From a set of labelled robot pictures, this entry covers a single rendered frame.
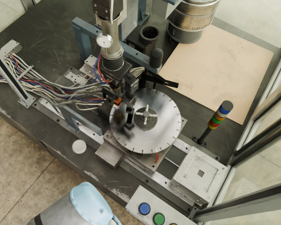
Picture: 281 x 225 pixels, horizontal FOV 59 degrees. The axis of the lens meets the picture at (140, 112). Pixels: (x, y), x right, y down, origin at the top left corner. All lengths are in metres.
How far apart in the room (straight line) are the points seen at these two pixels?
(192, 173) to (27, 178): 1.40
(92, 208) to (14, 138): 1.77
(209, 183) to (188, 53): 0.84
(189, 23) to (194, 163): 0.79
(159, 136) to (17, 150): 1.42
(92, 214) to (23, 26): 1.47
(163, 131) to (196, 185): 0.28
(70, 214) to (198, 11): 1.18
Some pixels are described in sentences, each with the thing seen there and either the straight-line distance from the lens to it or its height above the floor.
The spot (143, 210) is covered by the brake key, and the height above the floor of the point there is 0.91.
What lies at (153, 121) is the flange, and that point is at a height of 0.96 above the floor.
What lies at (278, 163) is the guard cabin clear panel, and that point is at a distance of 0.83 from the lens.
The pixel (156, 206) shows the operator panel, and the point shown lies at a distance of 1.10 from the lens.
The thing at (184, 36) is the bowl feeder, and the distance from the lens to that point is 1.64.
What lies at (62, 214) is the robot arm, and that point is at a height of 1.39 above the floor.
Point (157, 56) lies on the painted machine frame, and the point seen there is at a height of 1.12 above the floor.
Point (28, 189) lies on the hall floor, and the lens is 2.15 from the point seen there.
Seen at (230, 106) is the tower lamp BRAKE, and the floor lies 1.16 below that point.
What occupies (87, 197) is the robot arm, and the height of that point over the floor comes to 1.39.
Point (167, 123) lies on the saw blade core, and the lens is 1.15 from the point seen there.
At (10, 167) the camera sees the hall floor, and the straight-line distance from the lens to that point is 2.25.
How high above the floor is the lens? 1.99
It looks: 64 degrees down
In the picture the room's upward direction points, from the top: 6 degrees clockwise
